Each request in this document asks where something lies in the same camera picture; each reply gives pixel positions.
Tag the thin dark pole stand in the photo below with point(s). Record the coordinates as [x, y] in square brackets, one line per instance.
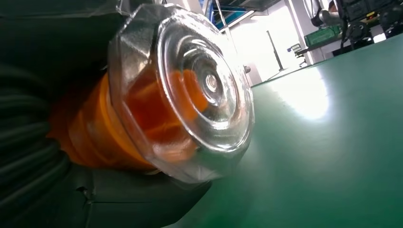
[275, 50]

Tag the black machinery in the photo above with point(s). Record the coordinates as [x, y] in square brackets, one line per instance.
[362, 19]

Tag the green table mat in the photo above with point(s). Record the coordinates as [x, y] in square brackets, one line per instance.
[314, 163]

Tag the green crate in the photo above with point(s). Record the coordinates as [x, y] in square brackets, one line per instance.
[321, 36]

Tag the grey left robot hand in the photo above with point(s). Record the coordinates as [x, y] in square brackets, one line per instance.
[47, 31]

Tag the orange juice bottle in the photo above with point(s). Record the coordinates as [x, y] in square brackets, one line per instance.
[189, 94]

